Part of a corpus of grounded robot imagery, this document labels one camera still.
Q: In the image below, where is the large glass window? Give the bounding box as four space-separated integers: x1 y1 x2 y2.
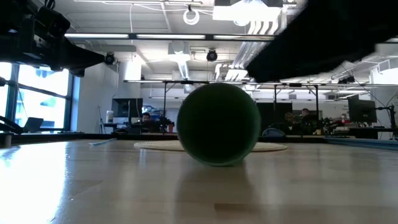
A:
0 62 75 132

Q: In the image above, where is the white ventilation duct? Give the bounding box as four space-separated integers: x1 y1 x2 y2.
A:
167 40 192 80

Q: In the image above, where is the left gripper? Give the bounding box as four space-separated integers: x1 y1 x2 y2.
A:
0 29 105 78

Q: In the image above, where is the person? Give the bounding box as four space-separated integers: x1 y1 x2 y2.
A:
283 111 297 135
140 111 161 134
298 107 317 135

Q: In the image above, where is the light blue thin stick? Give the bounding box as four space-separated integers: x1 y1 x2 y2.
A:
89 138 118 147

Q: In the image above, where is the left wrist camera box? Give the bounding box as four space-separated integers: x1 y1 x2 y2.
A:
36 5 72 38

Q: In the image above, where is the overhead LED light bar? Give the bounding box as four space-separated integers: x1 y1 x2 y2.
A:
63 32 276 41

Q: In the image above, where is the black arched clamp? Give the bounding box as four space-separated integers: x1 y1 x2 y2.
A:
261 128 287 139

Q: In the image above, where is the black partition panel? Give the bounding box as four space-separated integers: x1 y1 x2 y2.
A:
256 101 293 134

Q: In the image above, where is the open laptop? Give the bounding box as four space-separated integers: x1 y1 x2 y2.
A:
23 116 45 134

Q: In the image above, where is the black computer monitor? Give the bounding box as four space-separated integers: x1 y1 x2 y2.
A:
347 97 378 124
111 98 144 118

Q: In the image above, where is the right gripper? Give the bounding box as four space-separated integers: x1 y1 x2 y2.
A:
245 0 398 83

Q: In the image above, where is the dark green ball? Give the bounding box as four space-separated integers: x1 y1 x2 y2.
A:
176 82 262 167

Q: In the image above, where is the round woven placemat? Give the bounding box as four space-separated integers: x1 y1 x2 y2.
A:
133 140 289 153

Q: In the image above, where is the white cable coil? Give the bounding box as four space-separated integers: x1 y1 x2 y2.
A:
182 4 201 26

